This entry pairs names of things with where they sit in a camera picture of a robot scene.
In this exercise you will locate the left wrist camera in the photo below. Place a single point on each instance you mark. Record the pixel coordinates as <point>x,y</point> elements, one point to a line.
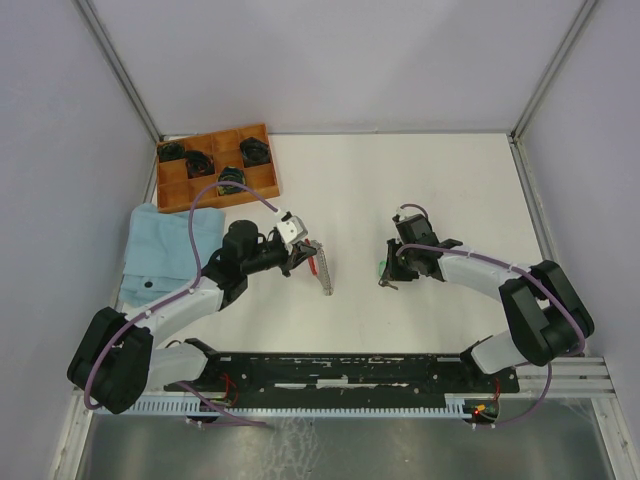
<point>290,228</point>

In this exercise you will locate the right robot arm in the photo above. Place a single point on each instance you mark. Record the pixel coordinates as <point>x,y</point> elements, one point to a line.
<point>546,318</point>

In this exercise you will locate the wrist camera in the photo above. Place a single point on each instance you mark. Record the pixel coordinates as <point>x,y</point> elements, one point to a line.
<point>290,228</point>
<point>416,225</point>

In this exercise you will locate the slotted cable duct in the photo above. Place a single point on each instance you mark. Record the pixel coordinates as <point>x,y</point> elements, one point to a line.
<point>192,407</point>

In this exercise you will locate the wooden compartment tray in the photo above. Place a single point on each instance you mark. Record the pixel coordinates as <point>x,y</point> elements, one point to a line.
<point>176,192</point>

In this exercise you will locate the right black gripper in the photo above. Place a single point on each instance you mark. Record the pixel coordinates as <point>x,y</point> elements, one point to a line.
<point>392,272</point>

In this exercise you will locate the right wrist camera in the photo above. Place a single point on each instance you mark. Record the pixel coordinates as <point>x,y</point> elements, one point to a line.
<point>416,225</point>

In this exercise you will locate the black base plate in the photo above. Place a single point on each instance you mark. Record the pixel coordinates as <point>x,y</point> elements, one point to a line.
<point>336,379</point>

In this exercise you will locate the black coil with green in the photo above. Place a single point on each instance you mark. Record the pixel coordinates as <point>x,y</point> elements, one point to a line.
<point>231,180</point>

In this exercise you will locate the light blue cloth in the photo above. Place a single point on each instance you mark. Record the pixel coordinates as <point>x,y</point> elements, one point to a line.
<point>159,255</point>

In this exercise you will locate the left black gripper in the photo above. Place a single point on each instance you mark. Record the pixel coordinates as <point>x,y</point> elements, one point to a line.
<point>298,252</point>

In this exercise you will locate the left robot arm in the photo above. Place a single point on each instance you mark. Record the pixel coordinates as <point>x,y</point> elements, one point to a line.
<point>121,356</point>

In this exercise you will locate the black coil top left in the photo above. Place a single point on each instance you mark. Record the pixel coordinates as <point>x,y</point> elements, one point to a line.
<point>170,151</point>

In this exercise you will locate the black coil top right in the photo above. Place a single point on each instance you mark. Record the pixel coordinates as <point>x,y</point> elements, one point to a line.
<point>254,152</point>

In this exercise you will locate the green tag key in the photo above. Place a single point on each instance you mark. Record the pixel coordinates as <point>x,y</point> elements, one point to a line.
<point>386,272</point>

